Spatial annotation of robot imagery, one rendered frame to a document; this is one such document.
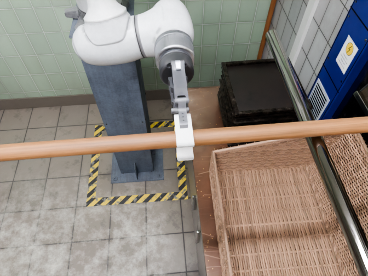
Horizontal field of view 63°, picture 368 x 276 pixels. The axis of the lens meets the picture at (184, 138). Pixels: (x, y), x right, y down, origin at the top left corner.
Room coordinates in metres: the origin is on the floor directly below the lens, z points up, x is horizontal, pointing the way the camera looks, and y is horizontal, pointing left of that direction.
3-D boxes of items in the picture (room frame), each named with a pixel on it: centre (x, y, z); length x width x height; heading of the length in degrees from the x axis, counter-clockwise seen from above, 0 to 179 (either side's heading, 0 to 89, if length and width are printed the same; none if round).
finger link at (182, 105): (0.35, 0.00, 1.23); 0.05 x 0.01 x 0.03; 5
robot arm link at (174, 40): (0.55, 0.02, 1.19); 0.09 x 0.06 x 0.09; 95
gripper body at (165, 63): (0.47, 0.01, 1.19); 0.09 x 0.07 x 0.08; 5
